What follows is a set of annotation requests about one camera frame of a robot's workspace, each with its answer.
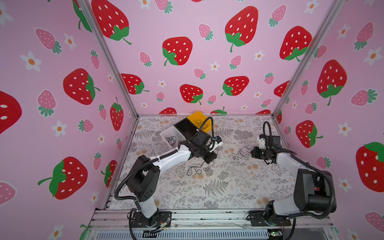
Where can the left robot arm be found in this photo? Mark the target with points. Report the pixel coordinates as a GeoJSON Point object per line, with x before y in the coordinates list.
{"type": "Point", "coordinates": [141, 182]}

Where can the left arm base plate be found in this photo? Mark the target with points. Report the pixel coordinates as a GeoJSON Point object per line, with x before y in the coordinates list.
{"type": "Point", "coordinates": [158, 220]}

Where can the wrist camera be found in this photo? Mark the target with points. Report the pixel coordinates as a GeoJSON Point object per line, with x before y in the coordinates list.
{"type": "Point", "coordinates": [217, 141]}
{"type": "Point", "coordinates": [269, 141]}

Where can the black plastic bin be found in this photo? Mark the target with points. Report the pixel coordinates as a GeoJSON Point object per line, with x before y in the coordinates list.
{"type": "Point", "coordinates": [187, 129]}

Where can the white plastic bin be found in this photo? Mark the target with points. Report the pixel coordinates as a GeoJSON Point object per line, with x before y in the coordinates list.
{"type": "Point", "coordinates": [171, 137]}

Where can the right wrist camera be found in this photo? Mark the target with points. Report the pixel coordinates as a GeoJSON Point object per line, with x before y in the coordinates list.
{"type": "Point", "coordinates": [269, 141]}

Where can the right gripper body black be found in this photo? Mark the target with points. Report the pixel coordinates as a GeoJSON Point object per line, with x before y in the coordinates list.
{"type": "Point", "coordinates": [260, 153]}

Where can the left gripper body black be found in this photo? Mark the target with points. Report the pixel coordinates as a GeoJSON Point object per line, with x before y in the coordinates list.
{"type": "Point", "coordinates": [204, 153]}

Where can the yellow plastic bin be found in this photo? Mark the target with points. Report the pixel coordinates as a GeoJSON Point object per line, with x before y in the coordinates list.
{"type": "Point", "coordinates": [198, 119]}

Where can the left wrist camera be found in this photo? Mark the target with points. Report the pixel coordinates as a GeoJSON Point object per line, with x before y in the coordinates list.
{"type": "Point", "coordinates": [217, 141]}

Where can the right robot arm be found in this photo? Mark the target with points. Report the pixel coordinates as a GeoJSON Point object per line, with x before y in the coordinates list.
{"type": "Point", "coordinates": [314, 193]}

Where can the aluminium frame rail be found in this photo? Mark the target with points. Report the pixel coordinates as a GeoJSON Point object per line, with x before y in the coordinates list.
{"type": "Point", "coordinates": [208, 225]}

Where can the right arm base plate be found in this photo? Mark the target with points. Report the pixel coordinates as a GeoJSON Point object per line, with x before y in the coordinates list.
{"type": "Point", "coordinates": [261, 219]}

